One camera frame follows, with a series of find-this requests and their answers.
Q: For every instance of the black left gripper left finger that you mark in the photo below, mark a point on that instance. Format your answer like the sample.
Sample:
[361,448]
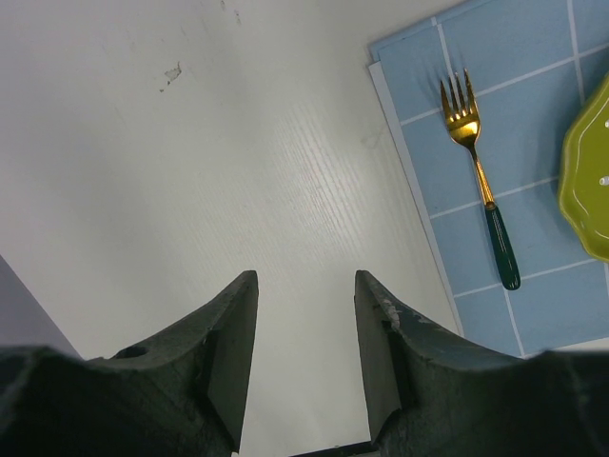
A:
[180,392]

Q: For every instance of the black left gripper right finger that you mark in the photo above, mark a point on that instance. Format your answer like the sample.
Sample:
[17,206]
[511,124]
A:
[430,392]

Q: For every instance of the green dotted plate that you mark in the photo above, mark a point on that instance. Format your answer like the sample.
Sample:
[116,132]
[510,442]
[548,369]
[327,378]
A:
[583,183]

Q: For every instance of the orange fork green handle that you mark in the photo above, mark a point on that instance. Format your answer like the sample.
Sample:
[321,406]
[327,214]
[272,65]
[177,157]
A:
[463,124]

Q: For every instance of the blue checked cloth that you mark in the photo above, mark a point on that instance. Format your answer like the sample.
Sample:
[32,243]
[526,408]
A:
[532,65]

